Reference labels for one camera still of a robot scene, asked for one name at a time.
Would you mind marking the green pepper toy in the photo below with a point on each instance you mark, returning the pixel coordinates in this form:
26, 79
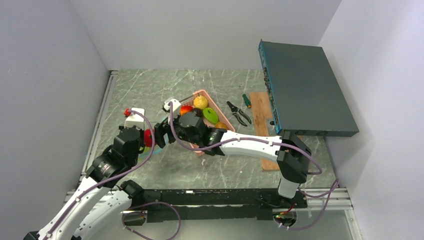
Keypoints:
210, 115

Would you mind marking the pink plastic basket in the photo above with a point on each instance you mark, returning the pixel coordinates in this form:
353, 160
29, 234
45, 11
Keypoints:
189, 101

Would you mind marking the green handled screwdriver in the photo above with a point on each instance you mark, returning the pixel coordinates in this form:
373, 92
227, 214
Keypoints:
247, 101

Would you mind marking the black handled pliers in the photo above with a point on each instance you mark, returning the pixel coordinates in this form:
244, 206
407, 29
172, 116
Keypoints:
239, 114

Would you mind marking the orange red mango toy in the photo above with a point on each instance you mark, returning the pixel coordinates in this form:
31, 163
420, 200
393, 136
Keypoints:
185, 109

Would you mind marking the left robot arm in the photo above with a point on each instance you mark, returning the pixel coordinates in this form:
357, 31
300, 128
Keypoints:
80, 218

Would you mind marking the wooden board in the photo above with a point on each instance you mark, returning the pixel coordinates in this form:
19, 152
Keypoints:
262, 117

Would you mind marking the yellow bumpy fruit toy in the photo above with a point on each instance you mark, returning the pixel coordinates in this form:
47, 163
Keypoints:
200, 102

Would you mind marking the red pomegranate toy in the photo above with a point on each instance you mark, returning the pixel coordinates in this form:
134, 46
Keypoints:
148, 138

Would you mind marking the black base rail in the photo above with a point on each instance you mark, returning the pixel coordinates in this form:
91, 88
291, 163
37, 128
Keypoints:
214, 204

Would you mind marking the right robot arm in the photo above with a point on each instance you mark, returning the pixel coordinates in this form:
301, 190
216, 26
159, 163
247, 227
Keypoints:
289, 152

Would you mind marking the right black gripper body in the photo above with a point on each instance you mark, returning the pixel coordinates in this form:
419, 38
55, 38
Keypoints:
191, 139

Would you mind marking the dark mangosteen toy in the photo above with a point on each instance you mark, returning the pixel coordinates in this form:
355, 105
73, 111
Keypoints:
198, 112

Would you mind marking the clear zip top bag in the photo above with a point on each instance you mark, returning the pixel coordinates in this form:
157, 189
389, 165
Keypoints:
147, 148

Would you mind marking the dark blue network switch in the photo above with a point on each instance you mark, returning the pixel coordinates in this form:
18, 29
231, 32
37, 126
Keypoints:
303, 91

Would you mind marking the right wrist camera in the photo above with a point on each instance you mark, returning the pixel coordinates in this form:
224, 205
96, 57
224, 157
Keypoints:
172, 105

